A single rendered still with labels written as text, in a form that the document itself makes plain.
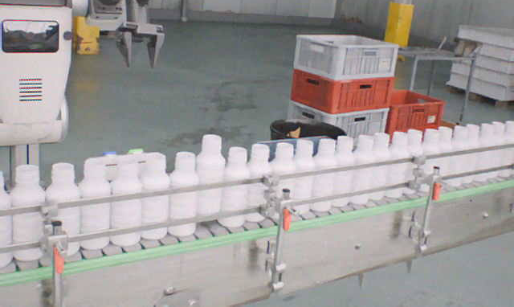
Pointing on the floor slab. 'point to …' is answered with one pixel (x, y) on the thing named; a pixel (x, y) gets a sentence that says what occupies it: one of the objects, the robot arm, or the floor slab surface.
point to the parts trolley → (435, 69)
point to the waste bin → (309, 128)
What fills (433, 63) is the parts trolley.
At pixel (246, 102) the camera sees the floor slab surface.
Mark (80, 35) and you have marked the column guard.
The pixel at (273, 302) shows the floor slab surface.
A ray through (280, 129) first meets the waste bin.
